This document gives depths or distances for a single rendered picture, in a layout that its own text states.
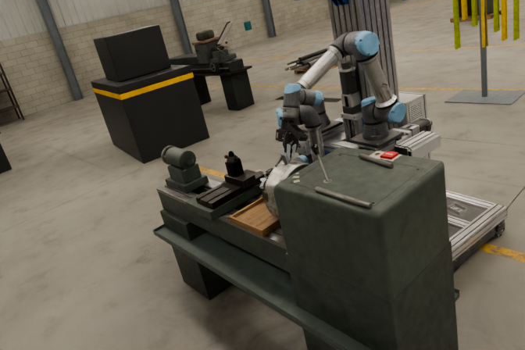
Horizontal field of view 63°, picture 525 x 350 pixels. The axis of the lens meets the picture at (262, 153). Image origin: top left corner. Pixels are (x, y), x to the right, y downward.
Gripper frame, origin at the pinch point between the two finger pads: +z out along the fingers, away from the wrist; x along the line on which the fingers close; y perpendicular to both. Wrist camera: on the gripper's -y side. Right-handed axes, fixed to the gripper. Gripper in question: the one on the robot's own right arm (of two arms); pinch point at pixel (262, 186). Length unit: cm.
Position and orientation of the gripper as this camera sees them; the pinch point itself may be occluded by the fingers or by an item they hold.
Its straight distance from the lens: 236.0
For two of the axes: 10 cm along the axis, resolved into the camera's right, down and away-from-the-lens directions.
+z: -7.6, 4.0, -5.1
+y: -6.2, -1.8, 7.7
